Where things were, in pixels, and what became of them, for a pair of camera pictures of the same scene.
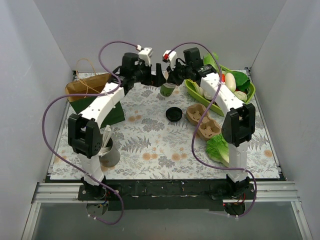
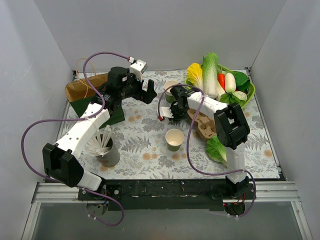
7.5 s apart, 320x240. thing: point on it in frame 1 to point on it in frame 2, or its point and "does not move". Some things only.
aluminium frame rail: x=276 y=192 does not move
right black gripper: x=178 y=75 to x=176 y=110
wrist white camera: x=172 y=56 to x=164 y=111
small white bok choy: x=241 y=95 does not move
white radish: x=230 y=81 does not move
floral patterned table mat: x=158 y=141 does not move
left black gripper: x=152 y=78 to x=141 y=90
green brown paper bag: x=95 y=85 does not move
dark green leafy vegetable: x=242 y=82 does not move
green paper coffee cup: x=167 y=89 to x=174 y=138
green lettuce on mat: x=218 y=149 does not move
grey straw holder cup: x=111 y=157 does not move
